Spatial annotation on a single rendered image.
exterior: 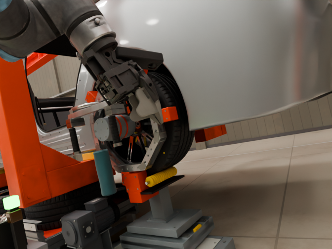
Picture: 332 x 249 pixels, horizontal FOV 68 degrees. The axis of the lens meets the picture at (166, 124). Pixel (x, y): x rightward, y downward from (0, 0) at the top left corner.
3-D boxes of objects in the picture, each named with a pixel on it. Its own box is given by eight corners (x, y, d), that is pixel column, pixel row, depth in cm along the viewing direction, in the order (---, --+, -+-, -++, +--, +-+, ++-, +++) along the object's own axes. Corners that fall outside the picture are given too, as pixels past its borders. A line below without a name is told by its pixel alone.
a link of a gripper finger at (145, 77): (147, 107, 55) (124, 75, 55) (152, 103, 56) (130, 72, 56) (156, 100, 51) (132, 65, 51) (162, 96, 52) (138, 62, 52)
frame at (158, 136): (174, 165, 132) (152, 67, 133) (166, 168, 127) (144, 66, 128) (108, 172, 165) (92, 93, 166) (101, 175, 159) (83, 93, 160)
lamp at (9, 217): (23, 219, 89) (21, 208, 89) (11, 224, 86) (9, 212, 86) (19, 218, 92) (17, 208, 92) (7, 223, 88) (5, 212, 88)
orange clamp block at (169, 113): (165, 122, 134) (179, 119, 129) (156, 124, 128) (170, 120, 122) (162, 109, 134) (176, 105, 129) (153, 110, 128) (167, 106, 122)
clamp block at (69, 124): (85, 125, 142) (83, 116, 142) (71, 127, 135) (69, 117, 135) (80, 126, 145) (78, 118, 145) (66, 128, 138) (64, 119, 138)
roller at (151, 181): (180, 173, 157) (178, 164, 157) (151, 188, 133) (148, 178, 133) (173, 174, 160) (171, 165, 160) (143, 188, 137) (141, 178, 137)
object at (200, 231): (215, 228, 158) (212, 214, 158) (186, 260, 129) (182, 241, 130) (156, 224, 188) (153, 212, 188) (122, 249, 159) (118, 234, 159)
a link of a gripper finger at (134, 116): (141, 138, 55) (117, 104, 55) (158, 124, 59) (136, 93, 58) (147, 134, 53) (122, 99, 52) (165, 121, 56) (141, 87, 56)
